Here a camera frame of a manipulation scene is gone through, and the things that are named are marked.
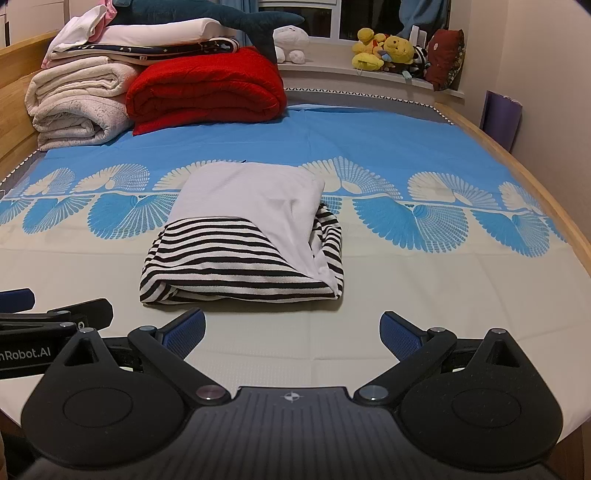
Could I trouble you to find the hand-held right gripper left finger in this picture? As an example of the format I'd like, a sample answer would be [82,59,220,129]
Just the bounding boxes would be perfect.
[60,308,232,406]

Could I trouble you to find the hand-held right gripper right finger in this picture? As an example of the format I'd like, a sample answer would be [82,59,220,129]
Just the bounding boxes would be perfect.
[355,311,532,406]

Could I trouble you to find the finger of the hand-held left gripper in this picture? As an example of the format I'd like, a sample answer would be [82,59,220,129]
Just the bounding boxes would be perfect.
[46,298,114,329]
[0,288,36,315]

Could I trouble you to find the black white striped garment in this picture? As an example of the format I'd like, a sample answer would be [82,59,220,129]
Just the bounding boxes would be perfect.
[140,161,345,305]

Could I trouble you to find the cream fleece blanket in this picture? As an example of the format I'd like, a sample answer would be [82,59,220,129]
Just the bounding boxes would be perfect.
[25,62,139,112]
[32,97,133,153]

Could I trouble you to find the blue patterned bed sheet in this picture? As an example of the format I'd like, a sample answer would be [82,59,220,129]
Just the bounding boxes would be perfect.
[0,104,583,425]

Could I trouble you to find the purple paper bag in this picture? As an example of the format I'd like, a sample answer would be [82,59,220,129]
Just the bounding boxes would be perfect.
[480,90,523,153]

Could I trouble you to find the red folded blanket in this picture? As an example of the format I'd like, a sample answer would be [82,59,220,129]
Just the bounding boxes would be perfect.
[126,46,288,136]

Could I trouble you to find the white window sill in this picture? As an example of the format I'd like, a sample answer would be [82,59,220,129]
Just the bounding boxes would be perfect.
[276,38,465,104]

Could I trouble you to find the navy star print blanket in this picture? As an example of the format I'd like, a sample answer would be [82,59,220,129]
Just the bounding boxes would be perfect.
[48,37,242,66]

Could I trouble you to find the white folded cloth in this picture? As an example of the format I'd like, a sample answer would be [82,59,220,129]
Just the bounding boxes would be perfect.
[48,4,110,52]

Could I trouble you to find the black white plush toy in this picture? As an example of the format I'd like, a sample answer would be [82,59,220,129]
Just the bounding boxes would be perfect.
[410,45,431,78]

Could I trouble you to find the white cabinet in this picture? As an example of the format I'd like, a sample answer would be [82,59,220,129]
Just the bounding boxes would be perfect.
[0,0,70,49]

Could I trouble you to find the dark red cushion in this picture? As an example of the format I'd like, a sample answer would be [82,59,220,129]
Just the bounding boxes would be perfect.
[425,28,465,92]

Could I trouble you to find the yellow plush toy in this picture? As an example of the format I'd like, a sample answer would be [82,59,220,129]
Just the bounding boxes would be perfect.
[352,28,387,71]
[382,36,415,66]

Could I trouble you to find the white folded quilt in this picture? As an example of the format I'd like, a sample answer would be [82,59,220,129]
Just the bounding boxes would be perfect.
[99,17,238,47]

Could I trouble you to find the blue shark plush toy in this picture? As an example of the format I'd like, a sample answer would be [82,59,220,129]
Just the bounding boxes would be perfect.
[111,0,305,64]

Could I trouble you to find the blue curtain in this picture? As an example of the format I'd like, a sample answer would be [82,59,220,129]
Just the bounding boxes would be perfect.
[219,0,258,16]
[399,0,450,32]

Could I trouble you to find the window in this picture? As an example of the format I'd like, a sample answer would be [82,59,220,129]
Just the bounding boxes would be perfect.
[256,0,407,43]

